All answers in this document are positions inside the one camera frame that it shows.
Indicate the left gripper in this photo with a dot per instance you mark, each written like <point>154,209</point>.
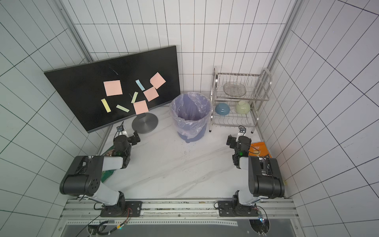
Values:
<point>132,138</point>

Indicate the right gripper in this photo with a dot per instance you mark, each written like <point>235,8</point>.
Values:
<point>232,141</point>

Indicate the pink note bottom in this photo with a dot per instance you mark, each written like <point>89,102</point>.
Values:
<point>140,107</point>

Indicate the yellow strip note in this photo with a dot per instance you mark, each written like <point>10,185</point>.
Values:
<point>106,106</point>
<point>134,97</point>
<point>122,108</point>

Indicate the large pink note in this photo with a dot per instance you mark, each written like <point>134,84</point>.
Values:
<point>113,88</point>

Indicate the light blue strip note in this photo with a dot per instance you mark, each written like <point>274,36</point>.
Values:
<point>140,85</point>

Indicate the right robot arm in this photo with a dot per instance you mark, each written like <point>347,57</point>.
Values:
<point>264,177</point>

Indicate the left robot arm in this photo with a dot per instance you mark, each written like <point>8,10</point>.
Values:
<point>84,177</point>

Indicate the round grey monitor base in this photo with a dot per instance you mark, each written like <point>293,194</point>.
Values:
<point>145,123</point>

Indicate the pink note middle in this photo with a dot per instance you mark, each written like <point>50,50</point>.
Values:
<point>151,94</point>

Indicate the black flat monitor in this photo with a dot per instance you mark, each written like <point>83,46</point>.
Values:
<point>82,87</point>

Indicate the pink note top right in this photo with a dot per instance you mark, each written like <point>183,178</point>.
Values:
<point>157,80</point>

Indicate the orange candy bag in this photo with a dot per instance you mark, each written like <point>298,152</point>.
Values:
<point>259,150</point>

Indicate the blue bowl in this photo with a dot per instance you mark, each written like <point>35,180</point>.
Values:
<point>222,109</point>

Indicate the green bowl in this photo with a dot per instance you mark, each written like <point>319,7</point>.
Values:
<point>242,107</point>

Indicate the steel dish rack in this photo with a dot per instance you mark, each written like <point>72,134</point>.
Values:
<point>257,88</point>

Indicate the green snack bag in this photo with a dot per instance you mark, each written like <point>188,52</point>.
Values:
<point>107,169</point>

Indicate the purple trash bin with liner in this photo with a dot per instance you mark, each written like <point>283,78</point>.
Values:
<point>191,113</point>

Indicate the clear glass plate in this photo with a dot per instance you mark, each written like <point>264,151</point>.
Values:
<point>234,89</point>

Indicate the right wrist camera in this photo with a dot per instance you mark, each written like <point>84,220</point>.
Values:
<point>241,132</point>

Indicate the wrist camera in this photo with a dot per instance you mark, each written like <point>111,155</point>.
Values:
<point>241,132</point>
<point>121,131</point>

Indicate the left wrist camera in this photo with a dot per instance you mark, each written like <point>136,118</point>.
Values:
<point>121,131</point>

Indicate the aluminium mounting rail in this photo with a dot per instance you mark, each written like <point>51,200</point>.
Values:
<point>181,217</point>

